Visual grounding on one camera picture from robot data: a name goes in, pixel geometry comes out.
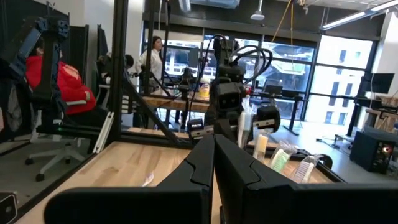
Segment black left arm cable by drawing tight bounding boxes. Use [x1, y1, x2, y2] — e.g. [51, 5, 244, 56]
[229, 45, 274, 85]

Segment white pendant lamp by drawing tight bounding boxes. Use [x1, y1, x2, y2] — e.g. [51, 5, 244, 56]
[250, 0, 266, 21]

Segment ceiling light strip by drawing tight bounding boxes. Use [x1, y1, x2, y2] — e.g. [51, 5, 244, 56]
[320, 0, 398, 32]

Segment yellow hanging cable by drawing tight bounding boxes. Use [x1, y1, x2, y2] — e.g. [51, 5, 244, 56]
[271, 0, 295, 44]

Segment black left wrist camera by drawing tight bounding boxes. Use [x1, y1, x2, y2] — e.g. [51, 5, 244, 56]
[216, 81, 245, 112]

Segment small yellow container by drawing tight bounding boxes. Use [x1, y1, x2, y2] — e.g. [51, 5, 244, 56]
[198, 77, 211, 98]

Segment white office chair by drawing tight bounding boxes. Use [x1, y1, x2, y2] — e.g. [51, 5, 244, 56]
[24, 99, 90, 183]

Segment black computer tower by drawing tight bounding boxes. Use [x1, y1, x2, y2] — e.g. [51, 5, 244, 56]
[349, 130, 398, 175]

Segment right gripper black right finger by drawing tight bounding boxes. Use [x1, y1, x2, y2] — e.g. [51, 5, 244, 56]
[215, 133, 398, 224]

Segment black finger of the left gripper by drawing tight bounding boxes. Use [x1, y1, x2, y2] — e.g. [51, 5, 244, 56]
[215, 119, 228, 139]
[226, 119, 239, 144]

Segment blue toothbrush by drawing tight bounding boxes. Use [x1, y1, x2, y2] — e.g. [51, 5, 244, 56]
[142, 171, 155, 187]

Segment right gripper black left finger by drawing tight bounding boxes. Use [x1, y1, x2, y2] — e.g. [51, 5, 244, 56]
[43, 133, 216, 224]

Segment silver aluminium extrusion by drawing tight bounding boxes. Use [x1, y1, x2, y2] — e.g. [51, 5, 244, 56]
[92, 111, 115, 155]

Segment green toothbrush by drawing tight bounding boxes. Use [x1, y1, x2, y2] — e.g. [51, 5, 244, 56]
[290, 154, 322, 184]
[268, 140, 297, 174]

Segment person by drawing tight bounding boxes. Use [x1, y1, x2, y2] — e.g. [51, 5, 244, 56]
[26, 37, 96, 116]
[138, 35, 165, 94]
[98, 53, 135, 86]

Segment small black camera box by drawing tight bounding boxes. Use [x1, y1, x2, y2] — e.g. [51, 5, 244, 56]
[0, 192, 19, 224]

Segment wooden desk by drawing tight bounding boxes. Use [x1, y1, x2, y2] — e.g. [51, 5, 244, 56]
[141, 95, 212, 113]

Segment black monitor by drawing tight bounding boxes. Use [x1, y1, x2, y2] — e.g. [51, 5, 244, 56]
[362, 72, 396, 95]

